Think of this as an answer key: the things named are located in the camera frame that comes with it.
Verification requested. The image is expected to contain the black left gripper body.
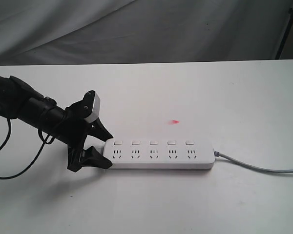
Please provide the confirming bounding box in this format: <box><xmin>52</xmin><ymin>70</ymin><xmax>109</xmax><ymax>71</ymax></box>
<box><xmin>64</xmin><ymin>97</ymin><xmax>90</xmax><ymax>172</ymax></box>

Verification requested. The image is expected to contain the white five-outlet power strip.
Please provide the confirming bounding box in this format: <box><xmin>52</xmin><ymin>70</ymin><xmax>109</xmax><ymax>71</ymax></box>
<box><xmin>103</xmin><ymin>138</ymin><xmax>215</xmax><ymax>170</ymax></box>

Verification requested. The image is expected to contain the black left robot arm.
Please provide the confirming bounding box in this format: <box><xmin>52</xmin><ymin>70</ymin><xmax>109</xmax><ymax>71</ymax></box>
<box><xmin>0</xmin><ymin>76</ymin><xmax>113</xmax><ymax>172</ymax></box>

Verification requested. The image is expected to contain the red paint mark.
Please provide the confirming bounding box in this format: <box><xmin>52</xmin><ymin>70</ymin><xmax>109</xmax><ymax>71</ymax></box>
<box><xmin>168</xmin><ymin>119</ymin><xmax>180</xmax><ymax>125</ymax></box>

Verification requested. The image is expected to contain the grey backdrop cloth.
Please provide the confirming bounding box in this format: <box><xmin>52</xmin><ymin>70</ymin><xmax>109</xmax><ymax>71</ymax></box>
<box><xmin>0</xmin><ymin>0</ymin><xmax>293</xmax><ymax>65</ymax></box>

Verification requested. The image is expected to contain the black tripod stand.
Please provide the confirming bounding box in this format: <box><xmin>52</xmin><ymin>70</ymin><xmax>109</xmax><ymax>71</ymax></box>
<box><xmin>274</xmin><ymin>6</ymin><xmax>293</xmax><ymax>60</ymax></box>

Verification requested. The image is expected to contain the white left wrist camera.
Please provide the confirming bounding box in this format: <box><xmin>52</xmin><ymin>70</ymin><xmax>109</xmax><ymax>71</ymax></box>
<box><xmin>83</xmin><ymin>90</ymin><xmax>101</xmax><ymax>123</ymax></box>

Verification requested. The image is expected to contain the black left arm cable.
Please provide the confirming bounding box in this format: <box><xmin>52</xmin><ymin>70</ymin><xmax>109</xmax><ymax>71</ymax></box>
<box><xmin>0</xmin><ymin>107</ymin><xmax>71</xmax><ymax>180</ymax></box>

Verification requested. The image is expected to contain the grey power cord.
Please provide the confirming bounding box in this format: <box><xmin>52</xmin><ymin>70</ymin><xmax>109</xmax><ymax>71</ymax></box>
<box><xmin>213</xmin><ymin>149</ymin><xmax>293</xmax><ymax>191</ymax></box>

